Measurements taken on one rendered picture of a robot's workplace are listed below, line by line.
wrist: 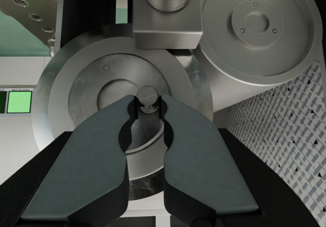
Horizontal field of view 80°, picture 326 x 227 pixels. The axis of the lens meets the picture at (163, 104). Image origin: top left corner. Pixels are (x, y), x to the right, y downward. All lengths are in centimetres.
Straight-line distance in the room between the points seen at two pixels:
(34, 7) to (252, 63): 40
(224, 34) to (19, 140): 51
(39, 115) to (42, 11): 32
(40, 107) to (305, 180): 25
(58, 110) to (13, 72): 344
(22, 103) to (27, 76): 290
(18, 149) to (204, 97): 49
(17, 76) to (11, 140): 298
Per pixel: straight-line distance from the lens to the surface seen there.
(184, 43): 16
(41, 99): 19
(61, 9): 22
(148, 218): 60
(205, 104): 17
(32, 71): 347
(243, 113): 36
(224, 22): 20
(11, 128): 59
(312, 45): 23
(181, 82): 16
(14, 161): 59
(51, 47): 58
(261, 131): 31
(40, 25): 54
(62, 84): 17
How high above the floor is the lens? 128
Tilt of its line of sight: 9 degrees down
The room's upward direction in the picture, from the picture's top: 179 degrees clockwise
